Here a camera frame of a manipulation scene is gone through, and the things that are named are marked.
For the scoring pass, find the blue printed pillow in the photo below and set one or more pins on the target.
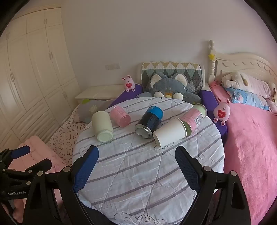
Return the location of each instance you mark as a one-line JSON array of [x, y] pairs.
[[246, 97]]

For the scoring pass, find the white paper cup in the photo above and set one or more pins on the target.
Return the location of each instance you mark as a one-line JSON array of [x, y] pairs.
[[171, 132]]

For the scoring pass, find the pink label jar green lid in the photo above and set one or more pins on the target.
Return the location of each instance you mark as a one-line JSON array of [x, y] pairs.
[[192, 116]]

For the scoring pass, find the blue and black tin can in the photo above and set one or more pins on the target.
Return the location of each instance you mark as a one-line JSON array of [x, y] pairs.
[[149, 121]]

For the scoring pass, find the pink fleece blanket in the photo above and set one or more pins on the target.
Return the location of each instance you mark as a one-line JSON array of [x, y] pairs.
[[251, 151]]

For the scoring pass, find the striped white quilt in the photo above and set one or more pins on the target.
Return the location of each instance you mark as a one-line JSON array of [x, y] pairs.
[[134, 171]]

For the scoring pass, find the heart print bed sheet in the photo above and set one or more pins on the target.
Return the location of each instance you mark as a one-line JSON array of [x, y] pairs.
[[65, 136]]

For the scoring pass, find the cream plastic cup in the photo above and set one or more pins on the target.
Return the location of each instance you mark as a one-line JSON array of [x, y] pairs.
[[100, 123]]

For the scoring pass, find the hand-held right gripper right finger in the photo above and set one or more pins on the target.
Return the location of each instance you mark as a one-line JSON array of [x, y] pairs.
[[188, 171]]

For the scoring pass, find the white wall socket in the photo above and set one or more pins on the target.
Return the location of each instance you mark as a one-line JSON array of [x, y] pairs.
[[113, 66]]

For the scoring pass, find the pink bunny plush toy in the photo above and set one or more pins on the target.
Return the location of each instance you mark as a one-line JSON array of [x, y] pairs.
[[221, 111], [129, 84]]

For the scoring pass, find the purple cushion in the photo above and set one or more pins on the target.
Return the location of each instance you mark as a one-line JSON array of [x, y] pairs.
[[208, 101], [127, 95]]

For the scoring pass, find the white nightstand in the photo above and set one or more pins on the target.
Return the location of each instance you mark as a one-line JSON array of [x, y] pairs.
[[97, 92]]

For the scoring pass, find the grey cat plush toy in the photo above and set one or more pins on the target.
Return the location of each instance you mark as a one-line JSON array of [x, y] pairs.
[[168, 86]]

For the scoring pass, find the pink folded blanket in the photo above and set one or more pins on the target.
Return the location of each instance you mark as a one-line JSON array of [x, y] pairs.
[[41, 149]]

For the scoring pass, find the white plush dog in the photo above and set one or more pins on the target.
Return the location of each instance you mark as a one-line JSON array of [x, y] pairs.
[[233, 79]]

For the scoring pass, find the cream wardrobe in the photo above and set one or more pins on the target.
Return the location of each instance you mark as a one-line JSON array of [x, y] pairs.
[[32, 65]]

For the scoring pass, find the yellow star decoration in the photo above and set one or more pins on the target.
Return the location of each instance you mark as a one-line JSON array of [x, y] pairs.
[[212, 56]]

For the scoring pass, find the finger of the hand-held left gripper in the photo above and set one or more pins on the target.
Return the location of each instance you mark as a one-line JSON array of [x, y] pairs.
[[20, 151], [37, 166]]

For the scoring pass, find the pink plastic cup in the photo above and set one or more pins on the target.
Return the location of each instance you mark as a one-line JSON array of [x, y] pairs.
[[119, 115]]

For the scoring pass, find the pink pillow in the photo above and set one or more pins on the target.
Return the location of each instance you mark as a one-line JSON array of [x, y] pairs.
[[257, 86]]

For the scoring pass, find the grey sun print pillow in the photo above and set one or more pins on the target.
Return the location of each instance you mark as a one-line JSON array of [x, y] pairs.
[[86, 110]]

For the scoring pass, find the white bed headboard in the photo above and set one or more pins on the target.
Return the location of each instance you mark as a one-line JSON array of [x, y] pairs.
[[238, 60]]

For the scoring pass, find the diamond pattern quilted cover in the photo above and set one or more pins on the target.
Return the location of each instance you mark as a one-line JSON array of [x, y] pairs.
[[168, 68]]

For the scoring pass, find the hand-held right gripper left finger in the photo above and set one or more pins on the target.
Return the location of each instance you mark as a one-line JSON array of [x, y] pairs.
[[86, 168]]

